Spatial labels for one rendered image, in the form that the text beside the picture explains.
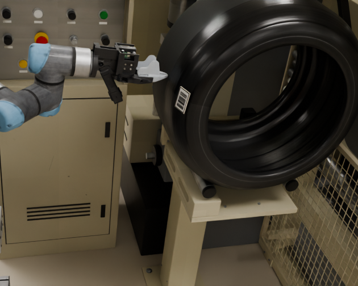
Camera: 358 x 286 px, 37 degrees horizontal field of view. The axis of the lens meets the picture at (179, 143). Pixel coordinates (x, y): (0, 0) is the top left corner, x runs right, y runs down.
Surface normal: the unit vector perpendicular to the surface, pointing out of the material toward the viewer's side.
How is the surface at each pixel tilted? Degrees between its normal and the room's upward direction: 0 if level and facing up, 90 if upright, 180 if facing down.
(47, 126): 90
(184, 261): 90
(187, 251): 90
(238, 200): 0
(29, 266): 0
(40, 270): 0
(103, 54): 89
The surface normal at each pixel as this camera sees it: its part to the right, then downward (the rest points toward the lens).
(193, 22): -0.63, -0.52
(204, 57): -0.36, 0.04
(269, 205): 0.12, -0.84
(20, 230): 0.27, 0.54
